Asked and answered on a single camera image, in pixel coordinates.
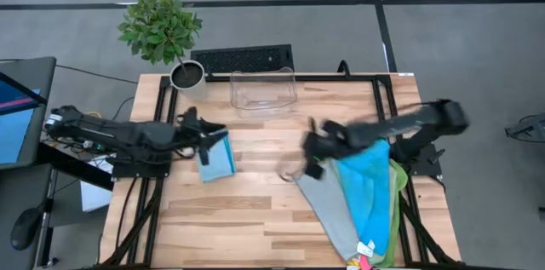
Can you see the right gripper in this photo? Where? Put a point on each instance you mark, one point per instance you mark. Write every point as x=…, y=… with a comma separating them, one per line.
x=328, y=146

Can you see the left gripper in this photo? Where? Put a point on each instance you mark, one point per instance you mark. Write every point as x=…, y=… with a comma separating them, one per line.
x=189, y=131

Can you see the light blue teal-edged towel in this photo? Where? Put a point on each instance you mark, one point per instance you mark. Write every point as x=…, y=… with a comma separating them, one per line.
x=219, y=159

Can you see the grey waffle microfiber towel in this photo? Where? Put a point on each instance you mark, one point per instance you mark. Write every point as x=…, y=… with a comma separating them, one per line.
x=332, y=210

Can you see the bright blue microfiber towel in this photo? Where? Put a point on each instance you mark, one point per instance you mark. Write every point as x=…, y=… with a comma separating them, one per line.
x=370, y=202

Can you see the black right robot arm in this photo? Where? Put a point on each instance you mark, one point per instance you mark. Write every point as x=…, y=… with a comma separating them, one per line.
x=404, y=123

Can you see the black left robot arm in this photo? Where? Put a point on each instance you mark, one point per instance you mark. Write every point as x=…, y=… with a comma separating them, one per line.
x=127, y=133

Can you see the lime green microfiber towel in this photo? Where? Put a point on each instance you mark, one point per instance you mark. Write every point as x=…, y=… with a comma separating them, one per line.
x=402, y=185

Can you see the pink microfiber towel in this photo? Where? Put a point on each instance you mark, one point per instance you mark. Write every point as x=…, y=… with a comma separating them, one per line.
x=365, y=263

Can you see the clear plastic bin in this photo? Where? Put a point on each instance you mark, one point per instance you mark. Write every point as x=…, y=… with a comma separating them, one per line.
x=264, y=99

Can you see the black mesh computer case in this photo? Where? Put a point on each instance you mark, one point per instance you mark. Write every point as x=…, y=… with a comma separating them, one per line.
x=242, y=59

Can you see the green plant in white pot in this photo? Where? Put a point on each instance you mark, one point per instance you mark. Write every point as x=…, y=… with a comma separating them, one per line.
x=157, y=27

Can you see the white paper sheet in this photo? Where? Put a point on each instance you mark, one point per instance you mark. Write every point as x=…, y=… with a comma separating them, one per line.
x=93, y=197

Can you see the dark monitor with blue screen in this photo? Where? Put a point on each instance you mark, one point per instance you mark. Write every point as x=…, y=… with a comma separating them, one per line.
x=17, y=133

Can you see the grey metal stand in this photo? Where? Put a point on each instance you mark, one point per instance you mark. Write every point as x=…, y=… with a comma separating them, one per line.
x=532, y=127

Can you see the black side desk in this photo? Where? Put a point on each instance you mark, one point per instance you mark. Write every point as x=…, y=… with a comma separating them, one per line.
x=13, y=189

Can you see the black computer mouse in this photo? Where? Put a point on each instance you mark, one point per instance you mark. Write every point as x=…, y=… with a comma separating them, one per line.
x=25, y=227

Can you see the black aluminium table frame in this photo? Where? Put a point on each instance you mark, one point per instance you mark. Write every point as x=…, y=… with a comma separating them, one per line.
x=323, y=78

